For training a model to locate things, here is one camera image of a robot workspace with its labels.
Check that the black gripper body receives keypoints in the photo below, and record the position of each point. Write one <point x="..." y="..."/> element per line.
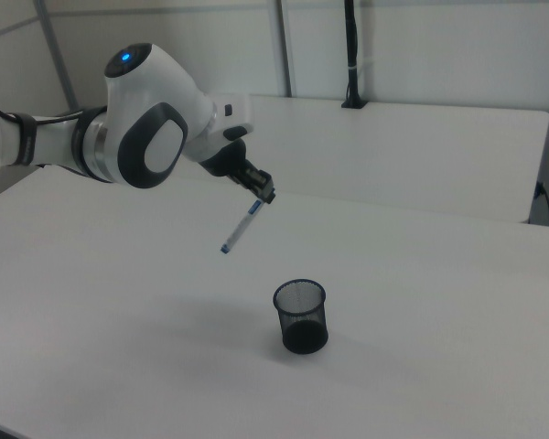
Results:
<point x="238" y="164"/>

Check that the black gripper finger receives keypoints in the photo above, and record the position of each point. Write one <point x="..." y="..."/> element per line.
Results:
<point x="260" y="194"/>
<point x="272" y="195"/>

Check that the blue and white marker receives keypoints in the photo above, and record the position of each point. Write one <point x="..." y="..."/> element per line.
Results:
<point x="240" y="226"/>

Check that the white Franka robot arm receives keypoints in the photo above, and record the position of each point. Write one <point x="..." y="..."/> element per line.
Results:
<point x="132" y="119"/>

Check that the black mesh pen cup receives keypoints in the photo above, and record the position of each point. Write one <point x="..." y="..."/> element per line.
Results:
<point x="302" y="320"/>

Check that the white rear table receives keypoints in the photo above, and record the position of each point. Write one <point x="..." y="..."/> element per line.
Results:
<point x="393" y="151"/>

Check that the black pole with clamp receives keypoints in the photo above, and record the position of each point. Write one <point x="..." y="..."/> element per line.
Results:
<point x="353" y="55"/>

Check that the slanted grey wall frame post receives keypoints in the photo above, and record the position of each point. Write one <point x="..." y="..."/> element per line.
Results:
<point x="57" y="55"/>

